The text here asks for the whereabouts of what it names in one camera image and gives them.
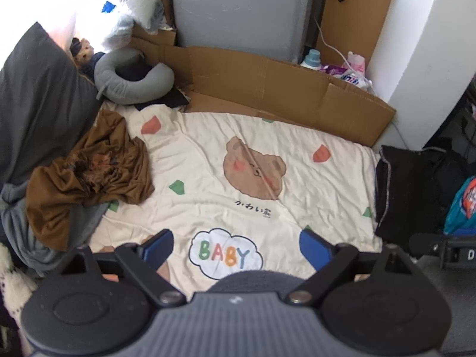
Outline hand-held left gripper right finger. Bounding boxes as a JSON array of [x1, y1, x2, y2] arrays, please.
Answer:
[[286, 228, 414, 306]]

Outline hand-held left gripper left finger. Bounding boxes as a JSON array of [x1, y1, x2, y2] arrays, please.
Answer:
[[59, 229, 187, 306]]

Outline black pants with patterned sides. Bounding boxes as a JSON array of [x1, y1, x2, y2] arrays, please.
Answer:
[[375, 144, 447, 244]]

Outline teal printed bag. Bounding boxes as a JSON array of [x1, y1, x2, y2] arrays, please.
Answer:
[[443, 176, 476, 236]]

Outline dark grey cloth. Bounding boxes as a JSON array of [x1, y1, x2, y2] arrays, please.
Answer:
[[207, 271, 300, 295]]

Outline brown cloth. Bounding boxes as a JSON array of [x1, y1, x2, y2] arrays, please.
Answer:
[[25, 109, 155, 251]]

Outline cream printed blanket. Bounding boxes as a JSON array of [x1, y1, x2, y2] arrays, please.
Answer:
[[87, 100, 383, 294]]

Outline light grey cloth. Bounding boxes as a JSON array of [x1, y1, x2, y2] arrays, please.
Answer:
[[0, 184, 120, 278]]

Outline black cloth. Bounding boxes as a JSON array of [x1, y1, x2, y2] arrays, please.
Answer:
[[134, 63, 190, 111]]

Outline white knitted cloth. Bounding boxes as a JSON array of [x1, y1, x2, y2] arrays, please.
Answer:
[[0, 243, 40, 320]]

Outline low brown cardboard sheet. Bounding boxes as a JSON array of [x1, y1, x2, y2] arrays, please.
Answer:
[[128, 26, 397, 147]]

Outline grey neck pillow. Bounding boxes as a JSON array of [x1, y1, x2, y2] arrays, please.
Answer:
[[94, 48, 175, 105]]

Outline white packet with blue print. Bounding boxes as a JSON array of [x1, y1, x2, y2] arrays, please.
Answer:
[[338, 71, 372, 90]]

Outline light blue detergent bottle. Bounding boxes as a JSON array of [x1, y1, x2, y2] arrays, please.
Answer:
[[300, 49, 322, 71]]

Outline white pink plastic bag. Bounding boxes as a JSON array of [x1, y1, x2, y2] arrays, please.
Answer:
[[347, 51, 367, 73]]

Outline dark grey pillow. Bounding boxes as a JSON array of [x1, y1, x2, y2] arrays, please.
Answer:
[[0, 21, 99, 187]]

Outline brown teddy bear toy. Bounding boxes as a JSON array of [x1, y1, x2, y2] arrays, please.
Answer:
[[71, 37, 105, 75]]

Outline tall brown cardboard panel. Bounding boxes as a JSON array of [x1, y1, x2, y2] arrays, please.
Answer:
[[320, 0, 397, 69]]

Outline white pillow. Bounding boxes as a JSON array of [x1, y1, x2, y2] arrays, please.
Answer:
[[95, 0, 172, 51]]

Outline grey upright mattress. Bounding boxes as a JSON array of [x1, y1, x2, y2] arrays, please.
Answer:
[[169, 0, 331, 65]]

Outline white cable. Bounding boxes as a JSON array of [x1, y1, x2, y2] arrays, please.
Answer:
[[314, 17, 410, 149]]

